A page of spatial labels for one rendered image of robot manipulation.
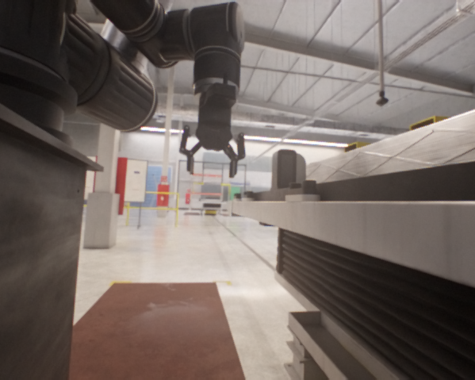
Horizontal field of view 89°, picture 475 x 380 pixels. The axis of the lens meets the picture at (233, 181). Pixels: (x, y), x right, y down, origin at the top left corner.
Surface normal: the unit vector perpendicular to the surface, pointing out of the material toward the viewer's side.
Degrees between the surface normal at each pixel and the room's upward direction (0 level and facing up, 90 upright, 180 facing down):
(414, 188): 90
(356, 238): 90
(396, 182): 90
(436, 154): 90
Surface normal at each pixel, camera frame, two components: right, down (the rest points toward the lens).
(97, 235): 0.15, -0.08
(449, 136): -0.99, -0.06
